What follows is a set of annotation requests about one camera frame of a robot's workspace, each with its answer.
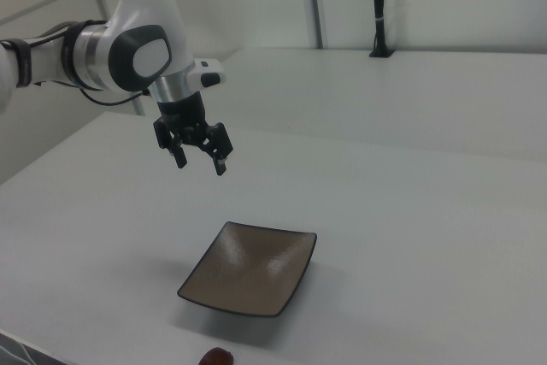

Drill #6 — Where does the square brown ceramic plate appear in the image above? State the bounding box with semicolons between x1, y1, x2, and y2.
176;221;318;319

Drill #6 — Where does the black strap on arm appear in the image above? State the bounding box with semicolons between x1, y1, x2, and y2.
2;38;34;89

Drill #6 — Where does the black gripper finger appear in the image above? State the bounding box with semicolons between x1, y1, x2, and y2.
153;116;190;170
197;121;235;178

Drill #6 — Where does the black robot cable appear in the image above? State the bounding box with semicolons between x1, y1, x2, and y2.
63;80;151;107

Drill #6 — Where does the small round red-brown food item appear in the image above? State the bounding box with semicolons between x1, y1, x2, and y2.
200;347;236;365

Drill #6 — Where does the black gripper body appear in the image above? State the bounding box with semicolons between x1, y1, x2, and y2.
156;91;213;132

